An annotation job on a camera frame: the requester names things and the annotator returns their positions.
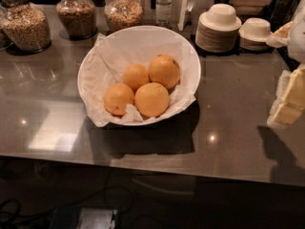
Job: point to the small stack paper bowls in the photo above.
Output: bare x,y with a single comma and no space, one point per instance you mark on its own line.
254,33

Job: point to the white bowl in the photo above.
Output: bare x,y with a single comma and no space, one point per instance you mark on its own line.
139,38

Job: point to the glass jar of cereal right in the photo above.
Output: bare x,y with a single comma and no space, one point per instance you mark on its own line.
122,14

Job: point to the tall stack paper plates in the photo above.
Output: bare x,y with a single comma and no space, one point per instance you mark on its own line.
217,29

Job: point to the glass jar far left edge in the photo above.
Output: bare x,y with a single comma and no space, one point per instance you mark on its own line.
5,42

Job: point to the black rubber mat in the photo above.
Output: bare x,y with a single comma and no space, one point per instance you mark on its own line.
291,63

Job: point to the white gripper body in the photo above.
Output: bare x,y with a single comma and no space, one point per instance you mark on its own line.
297,40

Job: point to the glass jar of cereal left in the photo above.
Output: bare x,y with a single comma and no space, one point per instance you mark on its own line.
26,26

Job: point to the glass jar of cereal middle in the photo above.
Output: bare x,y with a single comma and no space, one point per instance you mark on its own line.
78,18

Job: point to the clear glass bottle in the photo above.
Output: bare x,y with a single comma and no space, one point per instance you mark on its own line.
163,9

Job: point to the orange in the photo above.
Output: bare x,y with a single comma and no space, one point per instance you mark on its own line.
117,97
135,76
152,99
164,69

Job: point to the glass jar of cereal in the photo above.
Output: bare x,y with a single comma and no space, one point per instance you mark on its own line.
78,18
122,14
26,26

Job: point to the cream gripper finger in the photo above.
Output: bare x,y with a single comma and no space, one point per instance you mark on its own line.
289,104
279,38

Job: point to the grey box under table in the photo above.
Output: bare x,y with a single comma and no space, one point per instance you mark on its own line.
76,217

